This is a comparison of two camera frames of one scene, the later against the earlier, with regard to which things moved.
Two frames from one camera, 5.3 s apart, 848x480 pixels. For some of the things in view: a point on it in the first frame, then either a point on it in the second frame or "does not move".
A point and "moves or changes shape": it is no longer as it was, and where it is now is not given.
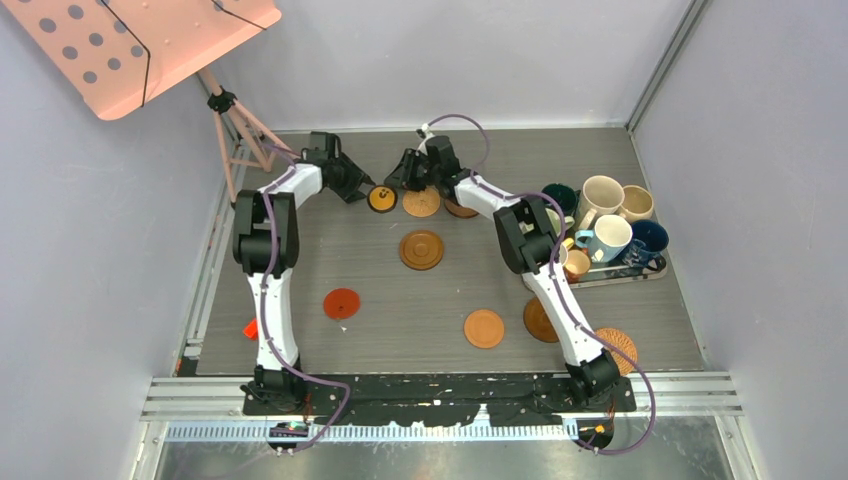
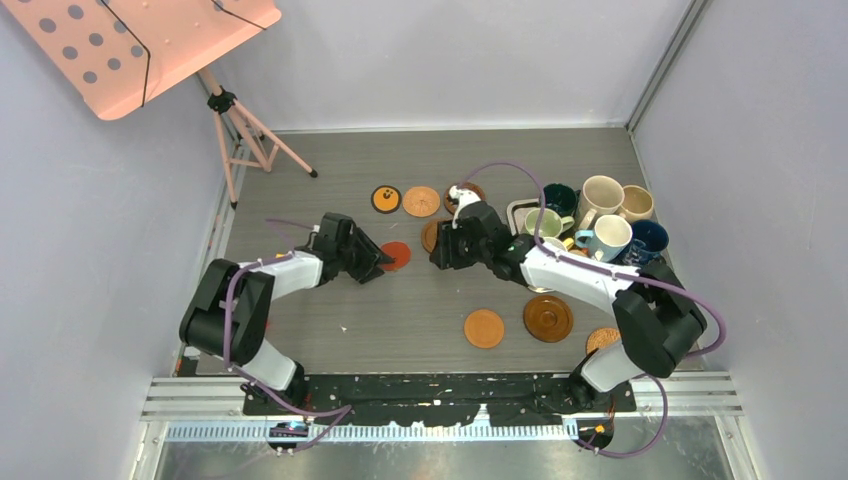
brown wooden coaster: (421, 250) moves or changes shape
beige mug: (637, 204) does not move
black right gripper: (401, 176) to (444, 255)
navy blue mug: (649, 239) does not move
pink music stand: (120, 54) does not move
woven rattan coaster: (423, 203) does not move
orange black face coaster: (382, 198) does not move
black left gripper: (351, 192) to (371, 257)
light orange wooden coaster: (484, 328) does not move
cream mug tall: (601, 195) does not move
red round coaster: (341, 303) to (400, 251)
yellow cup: (566, 243) does not move
